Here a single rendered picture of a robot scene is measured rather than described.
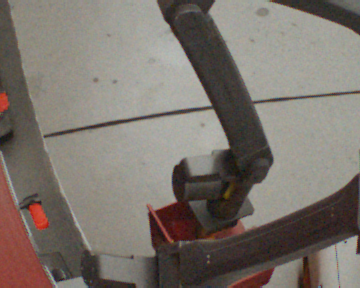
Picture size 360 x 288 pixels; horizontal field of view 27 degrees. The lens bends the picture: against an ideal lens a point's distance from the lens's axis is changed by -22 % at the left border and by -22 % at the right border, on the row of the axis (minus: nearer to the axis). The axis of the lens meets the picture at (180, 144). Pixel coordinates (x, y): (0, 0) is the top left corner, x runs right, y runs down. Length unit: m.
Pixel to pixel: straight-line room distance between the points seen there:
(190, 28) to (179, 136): 1.47
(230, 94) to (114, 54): 1.48
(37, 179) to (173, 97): 1.17
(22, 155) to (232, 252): 0.70
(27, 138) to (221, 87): 0.44
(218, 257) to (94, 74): 1.79
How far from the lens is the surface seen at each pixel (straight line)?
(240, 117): 1.27
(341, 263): 2.06
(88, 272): 1.02
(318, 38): 2.79
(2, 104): 1.13
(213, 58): 1.16
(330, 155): 2.52
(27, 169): 1.48
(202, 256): 0.92
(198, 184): 1.38
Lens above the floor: 2.15
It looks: 59 degrees down
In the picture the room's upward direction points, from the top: straight up
